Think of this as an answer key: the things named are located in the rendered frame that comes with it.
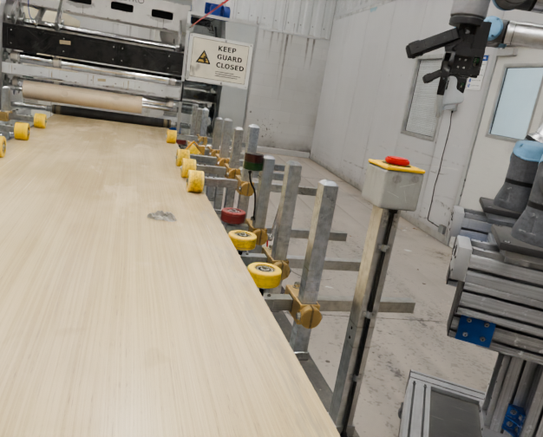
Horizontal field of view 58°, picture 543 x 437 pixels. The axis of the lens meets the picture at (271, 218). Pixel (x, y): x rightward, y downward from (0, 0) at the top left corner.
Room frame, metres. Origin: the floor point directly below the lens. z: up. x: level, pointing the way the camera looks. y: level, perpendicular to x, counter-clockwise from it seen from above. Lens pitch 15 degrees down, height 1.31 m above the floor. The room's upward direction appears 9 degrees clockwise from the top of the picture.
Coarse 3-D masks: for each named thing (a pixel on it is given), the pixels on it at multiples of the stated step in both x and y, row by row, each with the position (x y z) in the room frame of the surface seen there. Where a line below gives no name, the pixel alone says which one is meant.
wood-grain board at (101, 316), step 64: (64, 128) 2.85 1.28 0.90; (128, 128) 3.33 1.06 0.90; (0, 192) 1.36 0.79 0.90; (64, 192) 1.46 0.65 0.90; (128, 192) 1.59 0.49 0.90; (192, 192) 1.74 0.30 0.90; (0, 256) 0.91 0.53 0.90; (64, 256) 0.97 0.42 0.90; (128, 256) 1.02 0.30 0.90; (192, 256) 1.09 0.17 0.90; (0, 320) 0.68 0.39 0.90; (64, 320) 0.71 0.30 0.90; (128, 320) 0.74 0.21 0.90; (192, 320) 0.77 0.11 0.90; (256, 320) 0.81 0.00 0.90; (0, 384) 0.53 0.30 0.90; (64, 384) 0.55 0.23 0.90; (128, 384) 0.57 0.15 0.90; (192, 384) 0.59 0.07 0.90; (256, 384) 0.61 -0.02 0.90
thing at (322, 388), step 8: (272, 312) 1.27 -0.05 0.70; (280, 312) 1.28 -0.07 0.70; (280, 320) 1.23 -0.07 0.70; (288, 320) 1.24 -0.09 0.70; (280, 328) 1.19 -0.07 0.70; (288, 328) 1.19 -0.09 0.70; (288, 336) 1.15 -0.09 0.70; (296, 352) 1.04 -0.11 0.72; (304, 352) 1.04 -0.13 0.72; (304, 360) 1.04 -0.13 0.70; (312, 360) 1.05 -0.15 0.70; (304, 368) 1.01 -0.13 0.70; (312, 368) 1.01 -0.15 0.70; (312, 376) 0.98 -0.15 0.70; (320, 376) 0.98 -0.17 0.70; (312, 384) 0.95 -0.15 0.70; (320, 384) 0.95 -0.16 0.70; (320, 392) 0.92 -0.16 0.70; (328, 392) 0.93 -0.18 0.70; (320, 400) 0.90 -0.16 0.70; (328, 400) 0.90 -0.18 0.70; (328, 408) 0.87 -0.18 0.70
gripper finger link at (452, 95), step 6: (444, 78) 1.13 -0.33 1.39; (450, 78) 1.13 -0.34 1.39; (450, 84) 1.13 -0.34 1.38; (456, 84) 1.12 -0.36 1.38; (450, 90) 1.13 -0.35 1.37; (456, 90) 1.12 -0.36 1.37; (438, 96) 1.12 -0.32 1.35; (444, 96) 1.13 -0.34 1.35; (450, 96) 1.13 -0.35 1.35; (456, 96) 1.12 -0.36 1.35; (462, 96) 1.12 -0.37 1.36; (438, 102) 1.13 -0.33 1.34; (444, 102) 1.13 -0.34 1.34; (450, 102) 1.13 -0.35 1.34; (456, 102) 1.12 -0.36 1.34; (438, 108) 1.13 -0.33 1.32; (438, 114) 1.14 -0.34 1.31
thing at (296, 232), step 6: (228, 228) 1.53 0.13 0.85; (234, 228) 1.54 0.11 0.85; (240, 228) 1.54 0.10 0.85; (246, 228) 1.55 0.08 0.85; (270, 228) 1.58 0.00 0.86; (294, 228) 1.62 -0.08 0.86; (300, 228) 1.63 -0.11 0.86; (306, 228) 1.64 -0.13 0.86; (294, 234) 1.60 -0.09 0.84; (300, 234) 1.61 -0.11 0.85; (306, 234) 1.62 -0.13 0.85; (330, 234) 1.64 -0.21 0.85; (336, 234) 1.65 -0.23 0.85; (342, 234) 1.66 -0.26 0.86; (336, 240) 1.65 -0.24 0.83; (342, 240) 1.66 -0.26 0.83
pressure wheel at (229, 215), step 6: (222, 210) 1.54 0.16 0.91; (228, 210) 1.55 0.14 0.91; (234, 210) 1.54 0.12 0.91; (240, 210) 1.57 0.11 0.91; (222, 216) 1.53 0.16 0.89; (228, 216) 1.51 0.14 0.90; (234, 216) 1.51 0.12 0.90; (240, 216) 1.52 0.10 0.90; (228, 222) 1.51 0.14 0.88; (234, 222) 1.51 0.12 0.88; (240, 222) 1.52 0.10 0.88
